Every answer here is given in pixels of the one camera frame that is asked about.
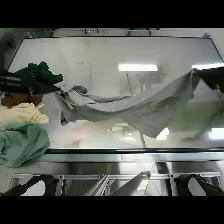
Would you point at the brown garment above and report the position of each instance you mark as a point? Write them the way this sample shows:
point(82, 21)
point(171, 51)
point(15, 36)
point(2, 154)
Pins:
point(20, 99)

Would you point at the grey shirt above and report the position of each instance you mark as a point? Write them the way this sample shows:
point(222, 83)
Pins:
point(133, 111)

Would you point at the cream garment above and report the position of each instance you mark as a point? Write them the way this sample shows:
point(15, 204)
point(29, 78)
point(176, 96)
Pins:
point(21, 115)

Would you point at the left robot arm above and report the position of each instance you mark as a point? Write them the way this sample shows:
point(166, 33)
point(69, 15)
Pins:
point(20, 84)

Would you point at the silver frame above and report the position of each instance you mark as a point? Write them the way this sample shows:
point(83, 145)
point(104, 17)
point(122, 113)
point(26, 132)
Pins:
point(100, 158)

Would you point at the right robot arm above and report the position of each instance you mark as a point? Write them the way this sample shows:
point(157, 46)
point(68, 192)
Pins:
point(213, 77)

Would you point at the dark green garment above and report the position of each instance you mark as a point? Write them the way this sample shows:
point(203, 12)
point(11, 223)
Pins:
point(40, 71)

